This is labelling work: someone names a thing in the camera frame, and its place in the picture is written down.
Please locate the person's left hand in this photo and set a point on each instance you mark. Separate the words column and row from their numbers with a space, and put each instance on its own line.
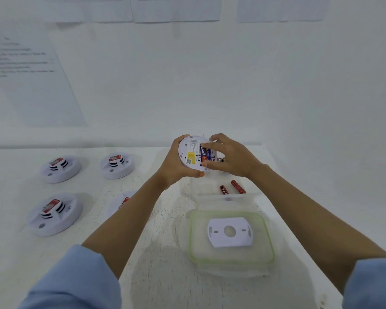
column 170, row 167

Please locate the person's right hand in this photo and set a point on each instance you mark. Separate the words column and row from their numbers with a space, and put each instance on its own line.
column 236, row 159

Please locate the person's right thumb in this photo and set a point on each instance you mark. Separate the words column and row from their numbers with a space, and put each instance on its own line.
column 212, row 165

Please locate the person's right middle finger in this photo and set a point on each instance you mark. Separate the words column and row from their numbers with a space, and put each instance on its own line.
column 221, row 138

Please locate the person's left thumb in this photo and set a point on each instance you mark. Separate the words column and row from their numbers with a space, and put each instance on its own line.
column 194, row 174

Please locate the red battery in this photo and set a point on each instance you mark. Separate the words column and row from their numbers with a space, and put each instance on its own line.
column 205, row 154
column 224, row 190
column 238, row 186

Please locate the white smoke detector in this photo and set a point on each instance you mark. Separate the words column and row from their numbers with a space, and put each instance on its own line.
column 189, row 150
column 117, row 166
column 55, row 214
column 60, row 169
column 122, row 202

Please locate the person's right forearm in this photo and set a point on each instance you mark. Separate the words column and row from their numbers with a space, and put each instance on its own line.
column 308, row 218

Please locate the person's left forearm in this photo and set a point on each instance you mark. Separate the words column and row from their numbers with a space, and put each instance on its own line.
column 125, row 222

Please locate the clear plastic container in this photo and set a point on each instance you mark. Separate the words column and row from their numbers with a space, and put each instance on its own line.
column 209, row 193

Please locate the white mounting plate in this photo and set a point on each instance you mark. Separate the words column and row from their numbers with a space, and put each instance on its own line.
column 230, row 232

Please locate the green-rimmed clear container lid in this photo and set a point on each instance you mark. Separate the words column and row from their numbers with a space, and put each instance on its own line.
column 199, row 250

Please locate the white paper sheet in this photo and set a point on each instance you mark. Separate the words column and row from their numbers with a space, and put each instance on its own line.
column 87, row 9
column 177, row 9

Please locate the person's left blue sleeve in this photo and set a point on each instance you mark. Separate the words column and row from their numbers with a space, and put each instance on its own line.
column 74, row 279

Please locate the person's blue sleeve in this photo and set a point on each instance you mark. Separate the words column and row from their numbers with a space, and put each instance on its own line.
column 74, row 279
column 373, row 284

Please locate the large printed paper sheet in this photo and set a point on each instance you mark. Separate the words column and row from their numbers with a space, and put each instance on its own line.
column 32, row 80

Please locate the person's right blue sleeve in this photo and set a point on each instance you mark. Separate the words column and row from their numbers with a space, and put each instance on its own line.
column 373, row 284

